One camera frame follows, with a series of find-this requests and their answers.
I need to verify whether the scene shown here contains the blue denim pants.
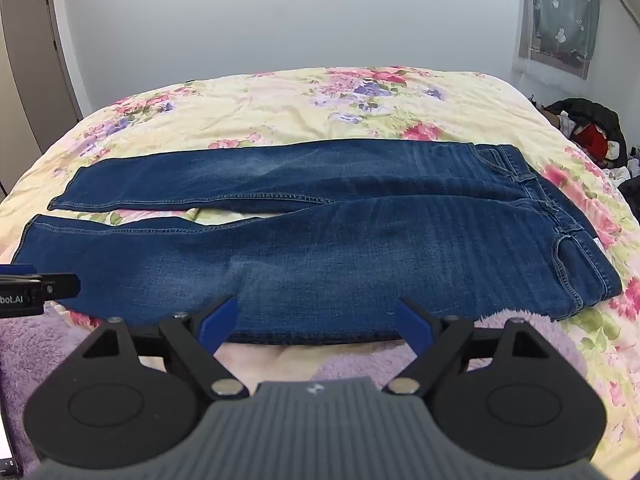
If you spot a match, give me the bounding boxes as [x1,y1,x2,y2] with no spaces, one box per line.
[12,139,623,346]

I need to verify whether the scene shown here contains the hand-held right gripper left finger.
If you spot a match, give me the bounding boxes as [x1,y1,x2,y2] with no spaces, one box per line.
[80,295,251,402]

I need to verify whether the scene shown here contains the grey door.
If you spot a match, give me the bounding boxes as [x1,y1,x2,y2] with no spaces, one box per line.
[0,0,84,196]

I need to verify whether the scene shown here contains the purple fuzzy blanket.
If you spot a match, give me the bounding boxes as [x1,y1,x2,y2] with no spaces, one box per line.
[0,304,590,476]

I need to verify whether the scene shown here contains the black jacket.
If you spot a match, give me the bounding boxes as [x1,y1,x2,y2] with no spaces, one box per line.
[542,97,629,167]

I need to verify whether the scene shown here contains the red garment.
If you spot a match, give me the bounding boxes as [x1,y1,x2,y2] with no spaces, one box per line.
[571,124,609,162]

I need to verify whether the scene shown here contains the white garment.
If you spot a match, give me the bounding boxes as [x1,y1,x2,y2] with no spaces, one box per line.
[602,157,640,182]

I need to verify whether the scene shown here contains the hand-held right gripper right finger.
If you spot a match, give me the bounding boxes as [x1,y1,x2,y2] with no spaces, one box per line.
[381,297,552,397]

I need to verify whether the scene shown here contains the green floral curtain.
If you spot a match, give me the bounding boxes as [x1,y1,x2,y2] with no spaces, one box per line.
[517,0,607,82]

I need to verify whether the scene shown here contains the floral yellow quilt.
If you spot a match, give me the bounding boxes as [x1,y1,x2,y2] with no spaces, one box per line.
[0,65,640,471]

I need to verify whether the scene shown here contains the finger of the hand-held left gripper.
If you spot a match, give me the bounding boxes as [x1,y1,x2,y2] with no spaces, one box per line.
[0,262,82,302]

